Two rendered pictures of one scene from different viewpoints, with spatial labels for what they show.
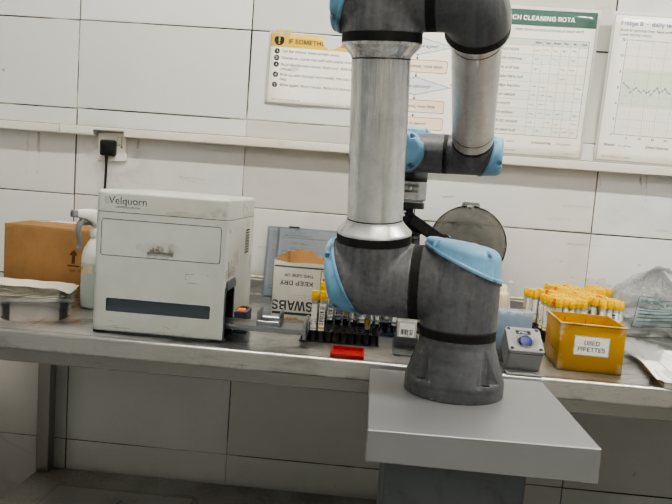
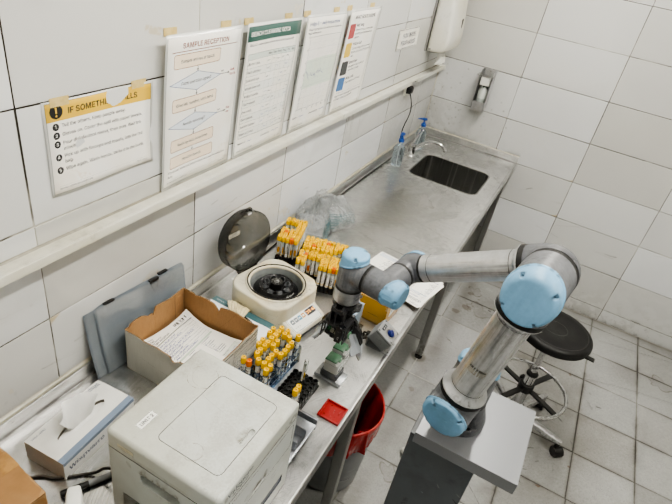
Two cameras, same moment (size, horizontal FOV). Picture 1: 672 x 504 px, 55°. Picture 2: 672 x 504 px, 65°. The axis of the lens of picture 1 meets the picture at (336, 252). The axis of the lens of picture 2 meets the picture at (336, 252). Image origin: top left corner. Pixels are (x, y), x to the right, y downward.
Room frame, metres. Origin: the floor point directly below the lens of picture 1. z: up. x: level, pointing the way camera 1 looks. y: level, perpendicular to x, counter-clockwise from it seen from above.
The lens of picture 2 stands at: (1.05, 0.96, 2.07)
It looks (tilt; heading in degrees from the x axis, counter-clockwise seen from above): 33 degrees down; 288
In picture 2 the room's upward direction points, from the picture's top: 11 degrees clockwise
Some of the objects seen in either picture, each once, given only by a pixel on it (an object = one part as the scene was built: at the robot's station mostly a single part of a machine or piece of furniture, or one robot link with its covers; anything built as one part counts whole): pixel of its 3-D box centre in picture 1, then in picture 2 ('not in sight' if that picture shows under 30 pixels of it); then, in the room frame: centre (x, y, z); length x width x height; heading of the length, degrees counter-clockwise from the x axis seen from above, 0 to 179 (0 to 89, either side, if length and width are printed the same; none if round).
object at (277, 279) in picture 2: not in sight; (275, 288); (1.67, -0.34, 0.97); 0.15 x 0.15 x 0.07
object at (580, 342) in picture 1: (583, 341); (377, 300); (1.36, -0.54, 0.93); 0.13 x 0.13 x 0.10; 84
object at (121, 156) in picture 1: (112, 146); not in sight; (1.97, 0.70, 1.29); 0.09 x 0.01 x 0.09; 87
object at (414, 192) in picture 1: (408, 192); (348, 293); (1.36, -0.14, 1.21); 0.08 x 0.08 x 0.05
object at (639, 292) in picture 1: (641, 298); (312, 215); (1.79, -0.87, 0.97); 0.26 x 0.17 x 0.19; 108
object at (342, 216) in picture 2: not in sight; (336, 208); (1.75, -1.03, 0.94); 0.20 x 0.17 x 0.14; 59
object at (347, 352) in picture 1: (347, 352); (332, 412); (1.30, -0.04, 0.88); 0.07 x 0.07 x 0.01; 87
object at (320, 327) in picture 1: (341, 314); (293, 384); (1.42, -0.02, 0.93); 0.17 x 0.09 x 0.11; 87
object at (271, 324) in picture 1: (259, 320); (286, 443); (1.35, 0.15, 0.92); 0.21 x 0.07 x 0.05; 87
